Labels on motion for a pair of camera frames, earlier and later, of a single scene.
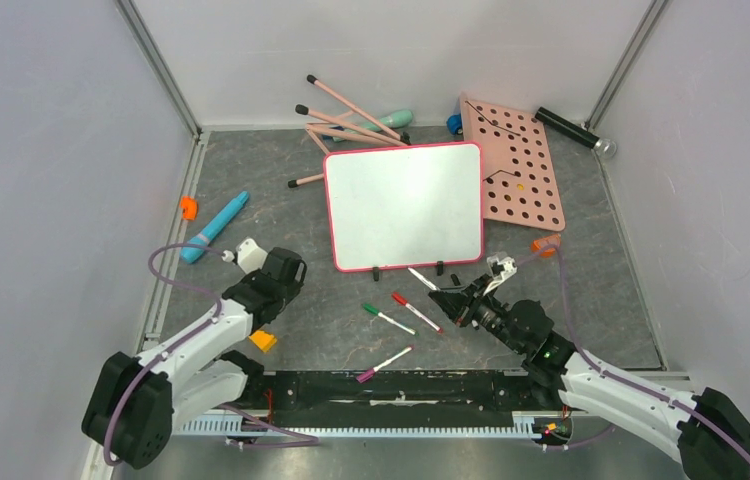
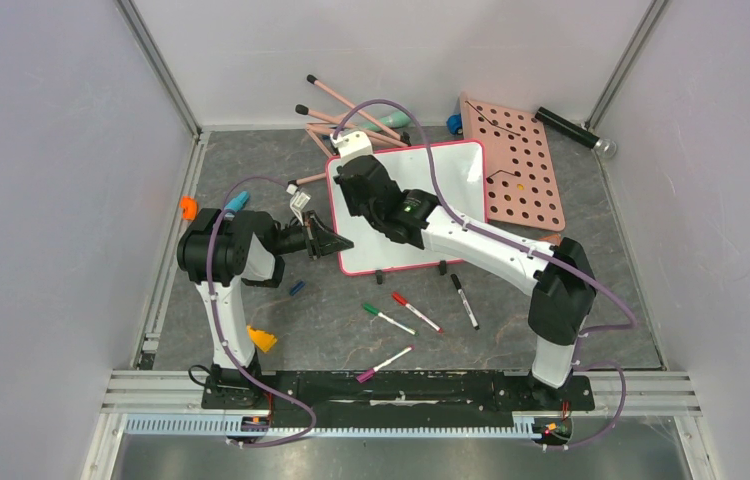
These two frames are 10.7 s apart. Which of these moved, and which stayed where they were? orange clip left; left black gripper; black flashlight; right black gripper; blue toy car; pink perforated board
Moved: left black gripper; right black gripper
Stayed: pink perforated board; orange clip left; black flashlight; blue toy car
